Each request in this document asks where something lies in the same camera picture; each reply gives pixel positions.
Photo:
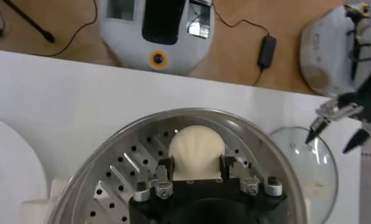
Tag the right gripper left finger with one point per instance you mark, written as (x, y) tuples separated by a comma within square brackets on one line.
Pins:
[(162, 185)]

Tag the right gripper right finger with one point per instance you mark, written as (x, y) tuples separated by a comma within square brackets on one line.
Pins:
[(249, 182)]

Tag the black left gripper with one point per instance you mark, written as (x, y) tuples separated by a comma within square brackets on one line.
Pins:
[(368, 102)]

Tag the white steamed baozi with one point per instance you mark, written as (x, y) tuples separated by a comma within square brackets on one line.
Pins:
[(196, 149)]

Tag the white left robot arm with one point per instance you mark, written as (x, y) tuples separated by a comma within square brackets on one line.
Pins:
[(328, 51)]

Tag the perforated stainless steel steamer basket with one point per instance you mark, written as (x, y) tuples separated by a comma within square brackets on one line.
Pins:
[(127, 158)]

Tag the black floor power adapter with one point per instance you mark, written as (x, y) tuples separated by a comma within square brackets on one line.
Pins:
[(266, 53)]

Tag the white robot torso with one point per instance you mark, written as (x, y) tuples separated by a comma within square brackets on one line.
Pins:
[(127, 45)]

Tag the white round plate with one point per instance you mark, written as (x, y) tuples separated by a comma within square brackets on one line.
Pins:
[(12, 176)]

